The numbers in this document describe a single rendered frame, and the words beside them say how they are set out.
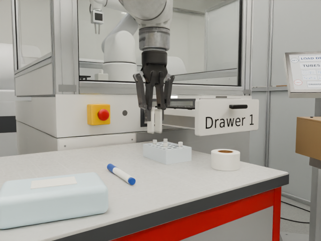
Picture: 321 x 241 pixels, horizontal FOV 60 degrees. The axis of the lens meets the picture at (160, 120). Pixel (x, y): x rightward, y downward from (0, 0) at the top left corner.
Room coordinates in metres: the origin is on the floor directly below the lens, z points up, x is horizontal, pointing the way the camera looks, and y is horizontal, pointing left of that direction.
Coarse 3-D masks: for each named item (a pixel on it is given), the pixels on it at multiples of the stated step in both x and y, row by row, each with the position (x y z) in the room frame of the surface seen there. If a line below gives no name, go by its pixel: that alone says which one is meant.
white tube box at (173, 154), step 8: (144, 144) 0.81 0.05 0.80; (152, 144) 0.81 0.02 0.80; (160, 144) 0.81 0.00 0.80; (168, 144) 0.81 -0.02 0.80; (176, 144) 0.81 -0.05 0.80; (144, 152) 0.81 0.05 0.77; (152, 152) 0.77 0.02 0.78; (160, 152) 0.73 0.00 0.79; (168, 152) 0.71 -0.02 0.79; (176, 152) 0.73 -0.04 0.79; (184, 152) 0.74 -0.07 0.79; (160, 160) 0.73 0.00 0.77; (168, 160) 0.71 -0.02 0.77; (176, 160) 0.73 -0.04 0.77; (184, 160) 0.74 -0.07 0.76
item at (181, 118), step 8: (144, 112) 1.12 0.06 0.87; (168, 112) 0.98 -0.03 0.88; (176, 112) 0.95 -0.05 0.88; (184, 112) 0.91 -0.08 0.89; (192, 112) 0.88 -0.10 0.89; (144, 120) 1.11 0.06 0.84; (168, 120) 0.98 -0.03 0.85; (176, 120) 0.94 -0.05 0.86; (184, 120) 0.91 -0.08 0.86; (192, 120) 0.88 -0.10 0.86; (192, 128) 0.88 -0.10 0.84
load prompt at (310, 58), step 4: (300, 56) 1.62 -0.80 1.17; (304, 56) 1.61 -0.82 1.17; (308, 56) 1.61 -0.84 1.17; (312, 56) 1.60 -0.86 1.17; (316, 56) 1.60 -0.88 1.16; (320, 56) 1.59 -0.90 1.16; (300, 60) 1.60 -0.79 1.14; (304, 60) 1.59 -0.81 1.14; (308, 60) 1.59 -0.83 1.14; (312, 60) 1.58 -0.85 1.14; (316, 60) 1.58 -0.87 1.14; (320, 60) 1.57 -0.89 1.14
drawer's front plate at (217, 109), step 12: (204, 108) 0.84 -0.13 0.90; (216, 108) 0.87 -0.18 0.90; (228, 108) 0.90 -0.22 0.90; (252, 108) 0.97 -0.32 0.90; (204, 120) 0.84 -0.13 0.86; (228, 120) 0.90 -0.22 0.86; (240, 120) 0.94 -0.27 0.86; (252, 120) 0.97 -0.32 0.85; (204, 132) 0.84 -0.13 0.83; (216, 132) 0.87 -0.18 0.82; (228, 132) 0.90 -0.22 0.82
